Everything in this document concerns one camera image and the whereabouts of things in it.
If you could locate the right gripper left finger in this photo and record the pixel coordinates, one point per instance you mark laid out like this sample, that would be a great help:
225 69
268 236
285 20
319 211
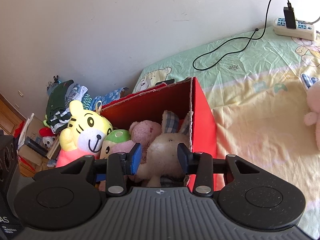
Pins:
131 160

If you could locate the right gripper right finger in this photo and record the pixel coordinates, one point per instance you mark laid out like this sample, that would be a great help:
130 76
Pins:
186 159

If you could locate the green plush toy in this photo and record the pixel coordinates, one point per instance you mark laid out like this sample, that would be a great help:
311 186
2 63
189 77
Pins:
115 137

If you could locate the white plush rabbit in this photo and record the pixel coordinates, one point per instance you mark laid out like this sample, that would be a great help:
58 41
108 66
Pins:
161 157
312 87

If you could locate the pink plush rabbit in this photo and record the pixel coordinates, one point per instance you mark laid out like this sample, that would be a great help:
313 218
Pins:
144 132

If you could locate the yellow tiger plush toy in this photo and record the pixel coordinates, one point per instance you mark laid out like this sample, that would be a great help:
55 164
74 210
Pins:
84 134

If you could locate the cardboard box with clutter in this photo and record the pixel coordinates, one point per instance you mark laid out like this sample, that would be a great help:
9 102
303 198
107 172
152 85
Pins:
38 147

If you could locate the red cardboard box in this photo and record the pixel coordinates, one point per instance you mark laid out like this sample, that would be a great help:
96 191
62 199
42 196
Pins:
180 98

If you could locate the blue floral towel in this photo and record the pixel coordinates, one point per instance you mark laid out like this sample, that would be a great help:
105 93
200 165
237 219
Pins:
108 98

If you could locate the black smartphone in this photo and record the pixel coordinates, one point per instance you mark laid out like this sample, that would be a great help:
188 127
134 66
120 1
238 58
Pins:
167 82

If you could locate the pile of folded clothes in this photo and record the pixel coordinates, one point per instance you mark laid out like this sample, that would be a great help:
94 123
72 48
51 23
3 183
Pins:
60 95

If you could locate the cartoon bear bed sheet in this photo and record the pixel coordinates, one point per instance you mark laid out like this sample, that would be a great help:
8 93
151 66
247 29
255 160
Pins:
258 102

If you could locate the wooden cabinet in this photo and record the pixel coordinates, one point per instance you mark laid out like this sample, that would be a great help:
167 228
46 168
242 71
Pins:
10 118

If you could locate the white power strip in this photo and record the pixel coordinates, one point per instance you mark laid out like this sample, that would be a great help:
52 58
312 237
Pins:
303 29

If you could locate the black charger adapter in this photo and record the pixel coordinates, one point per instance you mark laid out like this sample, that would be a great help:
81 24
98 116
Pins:
290 20

